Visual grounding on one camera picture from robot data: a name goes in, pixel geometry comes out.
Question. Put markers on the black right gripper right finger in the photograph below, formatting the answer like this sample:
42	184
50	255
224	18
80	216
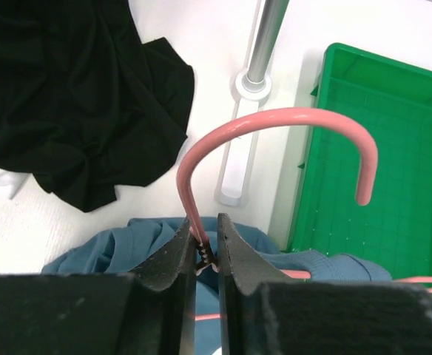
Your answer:
264	311

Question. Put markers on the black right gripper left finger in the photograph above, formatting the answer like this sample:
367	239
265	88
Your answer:
148	310

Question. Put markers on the blue tank top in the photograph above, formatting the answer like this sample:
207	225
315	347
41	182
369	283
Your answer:
121	249

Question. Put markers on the pink hanger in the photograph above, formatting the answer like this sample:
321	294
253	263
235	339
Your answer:
275	118

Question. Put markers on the white printed tank top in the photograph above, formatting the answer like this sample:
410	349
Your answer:
11	183

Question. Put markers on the black tank top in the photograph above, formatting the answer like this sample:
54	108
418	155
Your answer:
85	105

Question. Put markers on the green plastic tray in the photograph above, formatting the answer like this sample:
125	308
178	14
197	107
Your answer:
393	101

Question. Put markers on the white garment rack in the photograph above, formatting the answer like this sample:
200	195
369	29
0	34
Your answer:
251	88

